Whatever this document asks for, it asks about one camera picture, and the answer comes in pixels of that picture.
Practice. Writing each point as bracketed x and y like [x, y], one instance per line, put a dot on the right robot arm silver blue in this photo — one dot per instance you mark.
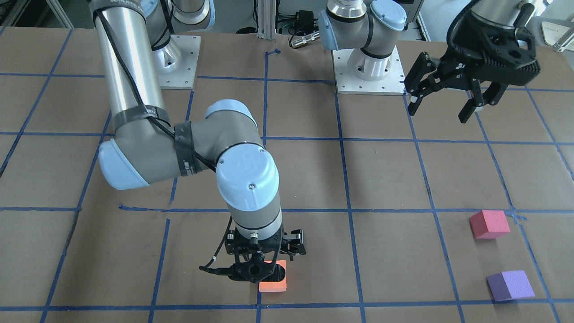
[137, 42]

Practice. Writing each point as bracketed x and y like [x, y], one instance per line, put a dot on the orange foam cube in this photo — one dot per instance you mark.
[275, 286]

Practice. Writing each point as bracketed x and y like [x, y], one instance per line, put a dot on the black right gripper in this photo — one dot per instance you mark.
[294, 238]

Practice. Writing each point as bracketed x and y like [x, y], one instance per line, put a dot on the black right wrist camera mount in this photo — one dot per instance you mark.
[254, 270]

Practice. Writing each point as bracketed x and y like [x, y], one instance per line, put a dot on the aluminium frame post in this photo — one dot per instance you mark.
[266, 19]

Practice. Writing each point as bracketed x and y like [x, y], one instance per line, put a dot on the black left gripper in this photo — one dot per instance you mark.
[466, 50]

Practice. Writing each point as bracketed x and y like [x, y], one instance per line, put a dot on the silver metal connector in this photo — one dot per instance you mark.
[299, 41]

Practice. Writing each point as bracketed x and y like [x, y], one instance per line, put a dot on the purple foam cube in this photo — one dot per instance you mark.
[510, 285]

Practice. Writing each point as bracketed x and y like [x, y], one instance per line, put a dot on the brown paper table mat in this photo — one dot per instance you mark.
[384, 199]

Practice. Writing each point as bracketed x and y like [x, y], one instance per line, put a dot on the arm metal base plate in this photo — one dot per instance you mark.
[176, 63]
[357, 73]

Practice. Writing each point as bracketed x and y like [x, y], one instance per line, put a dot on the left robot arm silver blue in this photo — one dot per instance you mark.
[373, 26]

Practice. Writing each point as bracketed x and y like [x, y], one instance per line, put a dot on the pink foam cube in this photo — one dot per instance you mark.
[489, 224]

